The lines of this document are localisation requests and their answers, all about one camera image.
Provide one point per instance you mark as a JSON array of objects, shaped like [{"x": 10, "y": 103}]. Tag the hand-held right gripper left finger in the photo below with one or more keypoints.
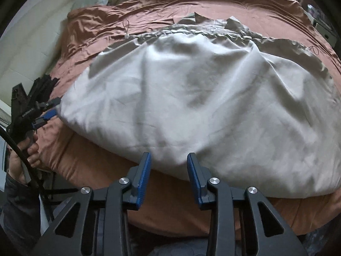
[{"x": 142, "y": 176}]

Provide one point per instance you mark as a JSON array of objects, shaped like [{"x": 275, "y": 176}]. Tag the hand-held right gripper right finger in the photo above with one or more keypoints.
[{"x": 194, "y": 178}]

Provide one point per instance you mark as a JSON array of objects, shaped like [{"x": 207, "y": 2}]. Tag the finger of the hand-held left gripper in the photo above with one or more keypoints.
[
  {"x": 52, "y": 103},
  {"x": 48, "y": 117}
]

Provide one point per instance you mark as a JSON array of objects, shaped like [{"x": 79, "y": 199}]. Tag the beige jacket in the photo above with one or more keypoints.
[{"x": 186, "y": 98}]

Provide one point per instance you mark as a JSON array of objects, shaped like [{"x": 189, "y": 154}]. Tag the person's left forearm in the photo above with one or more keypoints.
[{"x": 18, "y": 210}]

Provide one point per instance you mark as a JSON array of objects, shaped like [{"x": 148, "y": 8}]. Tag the person's left hand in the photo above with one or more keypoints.
[{"x": 29, "y": 152}]

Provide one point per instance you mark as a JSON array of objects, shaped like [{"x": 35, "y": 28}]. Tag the bed with rust-brown duvet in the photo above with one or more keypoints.
[{"x": 106, "y": 26}]

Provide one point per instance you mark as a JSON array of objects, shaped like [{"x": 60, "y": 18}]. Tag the white nightstand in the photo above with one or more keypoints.
[{"x": 325, "y": 29}]

